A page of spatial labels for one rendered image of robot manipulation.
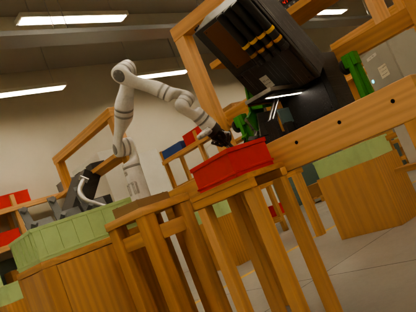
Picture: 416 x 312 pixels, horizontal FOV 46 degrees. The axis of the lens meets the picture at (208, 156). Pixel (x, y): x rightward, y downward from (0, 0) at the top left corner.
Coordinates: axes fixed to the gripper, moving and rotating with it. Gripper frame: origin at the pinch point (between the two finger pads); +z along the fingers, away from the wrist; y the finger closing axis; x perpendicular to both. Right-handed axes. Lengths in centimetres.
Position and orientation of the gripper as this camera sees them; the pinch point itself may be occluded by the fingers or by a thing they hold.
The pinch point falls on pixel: (230, 147)
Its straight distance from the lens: 233.2
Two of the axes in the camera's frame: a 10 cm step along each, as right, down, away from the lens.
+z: 6.8, 6.5, 3.2
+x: -3.3, 6.7, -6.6
